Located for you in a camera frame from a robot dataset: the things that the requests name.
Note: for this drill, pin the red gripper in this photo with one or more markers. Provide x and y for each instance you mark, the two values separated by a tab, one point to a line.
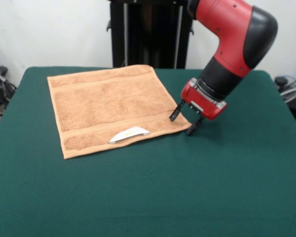
203	105

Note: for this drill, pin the tan terry towel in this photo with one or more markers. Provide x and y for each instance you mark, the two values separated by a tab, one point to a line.
113	106

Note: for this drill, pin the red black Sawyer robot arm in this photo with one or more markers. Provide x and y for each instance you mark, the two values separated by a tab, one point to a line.
234	37

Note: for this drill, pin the dark green table cloth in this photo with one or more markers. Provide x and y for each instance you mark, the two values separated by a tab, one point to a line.
236	160

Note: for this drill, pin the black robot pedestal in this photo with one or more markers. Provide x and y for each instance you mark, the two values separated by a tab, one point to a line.
150	37

